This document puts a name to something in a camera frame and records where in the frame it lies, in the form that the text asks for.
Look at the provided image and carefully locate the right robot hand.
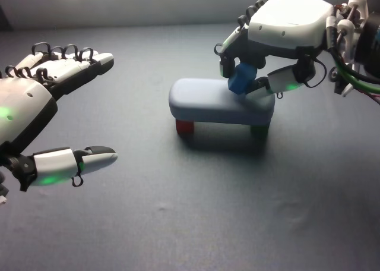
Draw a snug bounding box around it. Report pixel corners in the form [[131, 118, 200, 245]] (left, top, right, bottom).
[[213, 0, 334, 102]]

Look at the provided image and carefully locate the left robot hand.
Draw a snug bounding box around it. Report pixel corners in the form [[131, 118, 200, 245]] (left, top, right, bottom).
[[0, 42, 119, 194]]

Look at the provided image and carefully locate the blue hexagonal block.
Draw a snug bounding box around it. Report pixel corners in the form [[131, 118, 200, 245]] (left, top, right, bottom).
[[227, 62, 258, 96]]

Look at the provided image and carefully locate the green block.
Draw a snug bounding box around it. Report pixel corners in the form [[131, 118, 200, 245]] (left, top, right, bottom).
[[250, 125, 270, 138]]

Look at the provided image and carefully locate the red block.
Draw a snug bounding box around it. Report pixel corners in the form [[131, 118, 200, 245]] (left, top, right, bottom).
[[175, 119, 195, 136]]

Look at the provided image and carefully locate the grey table cloth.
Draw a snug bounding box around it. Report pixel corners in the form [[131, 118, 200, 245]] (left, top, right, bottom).
[[0, 21, 380, 271]]

